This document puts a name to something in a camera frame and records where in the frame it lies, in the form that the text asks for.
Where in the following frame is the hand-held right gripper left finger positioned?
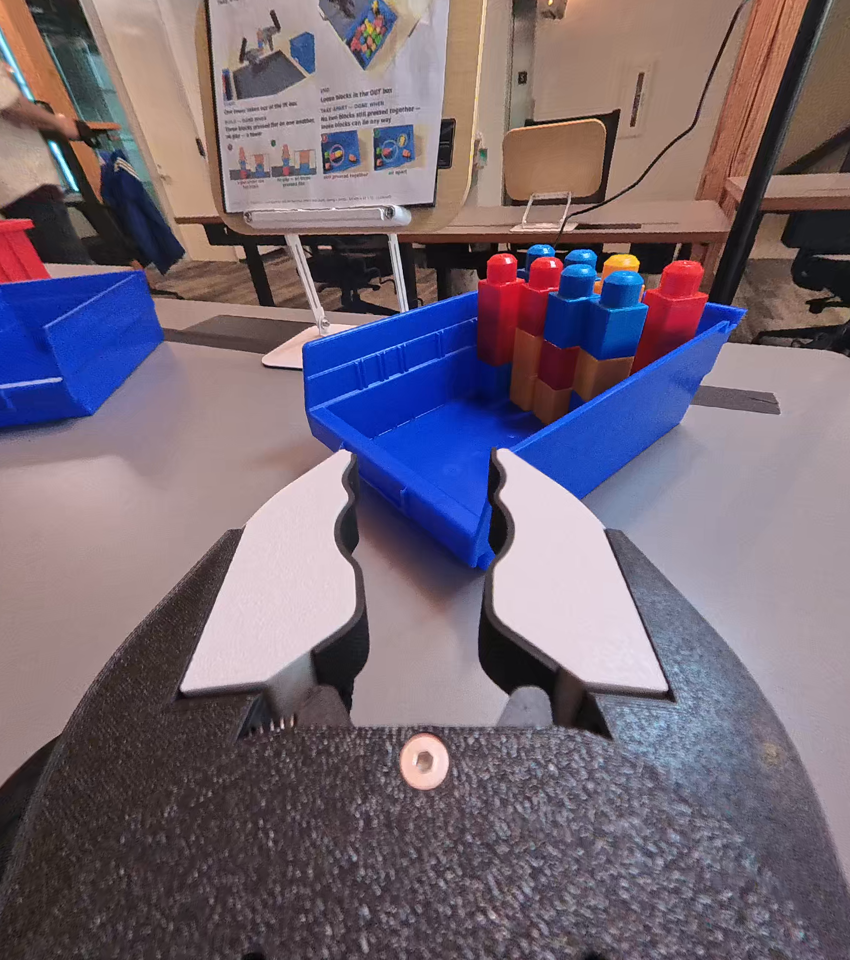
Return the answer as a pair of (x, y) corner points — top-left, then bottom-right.
(179, 451), (367, 732)

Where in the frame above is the blue plastic bin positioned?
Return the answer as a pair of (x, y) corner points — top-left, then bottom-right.
(0, 270), (166, 440)
(302, 288), (747, 573)

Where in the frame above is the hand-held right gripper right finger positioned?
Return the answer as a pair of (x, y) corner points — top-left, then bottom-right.
(481, 447), (671, 729)

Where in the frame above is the wooden background desk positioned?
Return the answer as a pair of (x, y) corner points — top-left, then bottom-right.
(176, 199), (731, 316)
(725, 169), (850, 219)

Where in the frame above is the printed instruction poster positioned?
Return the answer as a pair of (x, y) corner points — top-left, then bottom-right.
(207, 0), (450, 213)

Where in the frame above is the blue jacket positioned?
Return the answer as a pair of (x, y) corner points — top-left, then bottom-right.
(98, 148), (187, 276)

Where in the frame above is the black metal pole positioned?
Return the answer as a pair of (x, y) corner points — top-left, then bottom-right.
(708, 0), (834, 305)

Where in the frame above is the group of block towers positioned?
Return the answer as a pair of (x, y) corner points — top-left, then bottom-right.
(476, 243), (709, 425)

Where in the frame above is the black table cable cover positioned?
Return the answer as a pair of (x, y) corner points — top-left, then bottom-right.
(161, 313), (321, 355)
(693, 384), (780, 416)

